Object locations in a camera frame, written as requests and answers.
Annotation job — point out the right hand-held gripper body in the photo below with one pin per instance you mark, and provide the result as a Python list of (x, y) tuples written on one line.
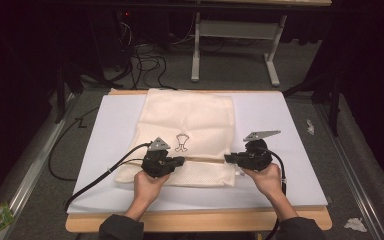
[(256, 156)]

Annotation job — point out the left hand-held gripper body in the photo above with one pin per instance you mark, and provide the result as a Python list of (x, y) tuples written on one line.
[(156, 161)]

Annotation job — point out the cream mesh laundry bag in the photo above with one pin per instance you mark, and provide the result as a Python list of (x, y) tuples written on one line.
[(186, 116)]

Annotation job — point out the person's right hand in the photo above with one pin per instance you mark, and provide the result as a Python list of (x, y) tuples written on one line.
[(266, 181)]

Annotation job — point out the person's left hand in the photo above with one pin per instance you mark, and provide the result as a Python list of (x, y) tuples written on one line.
[(150, 188)]

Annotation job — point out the white table mat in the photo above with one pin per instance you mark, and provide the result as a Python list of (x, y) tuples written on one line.
[(113, 133)]

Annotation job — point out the wooden table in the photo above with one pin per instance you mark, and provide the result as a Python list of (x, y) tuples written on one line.
[(193, 221)]

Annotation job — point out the small white paper scrap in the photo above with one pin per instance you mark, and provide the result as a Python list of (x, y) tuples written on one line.
[(310, 127)]

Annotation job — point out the black stand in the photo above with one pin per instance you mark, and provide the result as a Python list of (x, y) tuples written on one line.
[(334, 106), (61, 90)]

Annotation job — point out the crumpled white tissue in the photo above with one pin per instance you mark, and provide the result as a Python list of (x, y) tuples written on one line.
[(355, 225)]

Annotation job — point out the metal floor rail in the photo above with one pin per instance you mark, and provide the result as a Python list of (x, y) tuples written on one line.
[(36, 163), (353, 173)]

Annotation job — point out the white frame desk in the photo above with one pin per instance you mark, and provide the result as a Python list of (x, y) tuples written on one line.
[(236, 30)]

